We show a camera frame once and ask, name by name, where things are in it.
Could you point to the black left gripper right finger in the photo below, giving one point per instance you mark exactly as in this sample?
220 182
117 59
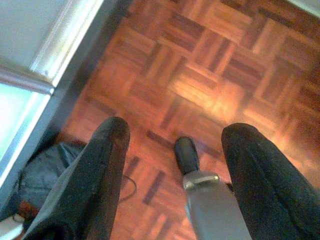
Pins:
270 195

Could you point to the white plastic object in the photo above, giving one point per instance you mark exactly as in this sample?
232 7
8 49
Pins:
8 227

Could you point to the metal window rail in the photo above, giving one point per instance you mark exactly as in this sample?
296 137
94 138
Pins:
25 80

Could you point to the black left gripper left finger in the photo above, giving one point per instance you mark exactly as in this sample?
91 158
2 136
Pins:
87 187

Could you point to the grey fabric bag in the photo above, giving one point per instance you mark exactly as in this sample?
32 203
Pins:
42 172

